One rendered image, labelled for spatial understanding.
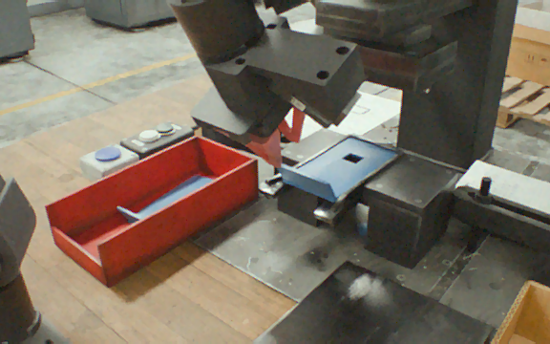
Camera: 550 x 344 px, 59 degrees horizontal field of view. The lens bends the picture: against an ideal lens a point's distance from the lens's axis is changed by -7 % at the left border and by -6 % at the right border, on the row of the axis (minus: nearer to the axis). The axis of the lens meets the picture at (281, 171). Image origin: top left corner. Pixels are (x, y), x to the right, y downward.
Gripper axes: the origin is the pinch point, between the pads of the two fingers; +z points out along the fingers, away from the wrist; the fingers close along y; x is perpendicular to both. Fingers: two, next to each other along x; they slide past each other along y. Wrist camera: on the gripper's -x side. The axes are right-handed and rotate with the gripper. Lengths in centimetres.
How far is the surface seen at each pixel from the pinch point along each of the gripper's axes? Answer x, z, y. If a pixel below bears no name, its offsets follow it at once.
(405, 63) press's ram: -7.7, -2.8, 11.8
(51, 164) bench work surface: 44.4, 11.8, -11.7
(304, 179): -0.6, 5.5, 0.4
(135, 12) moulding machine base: 427, 214, 199
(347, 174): -1.9, 10.1, 5.1
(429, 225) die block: -11.8, 15.0, 5.4
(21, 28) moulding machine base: 434, 148, 97
